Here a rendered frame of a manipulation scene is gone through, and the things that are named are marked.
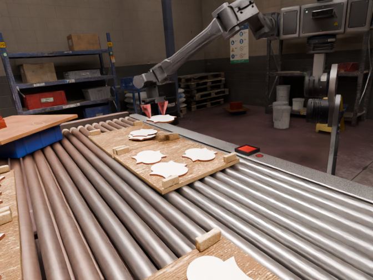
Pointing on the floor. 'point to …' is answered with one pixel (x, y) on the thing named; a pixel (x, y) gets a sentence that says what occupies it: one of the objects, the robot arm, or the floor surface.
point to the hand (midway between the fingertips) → (156, 116)
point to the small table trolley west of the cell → (132, 97)
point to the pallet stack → (202, 90)
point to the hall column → (170, 42)
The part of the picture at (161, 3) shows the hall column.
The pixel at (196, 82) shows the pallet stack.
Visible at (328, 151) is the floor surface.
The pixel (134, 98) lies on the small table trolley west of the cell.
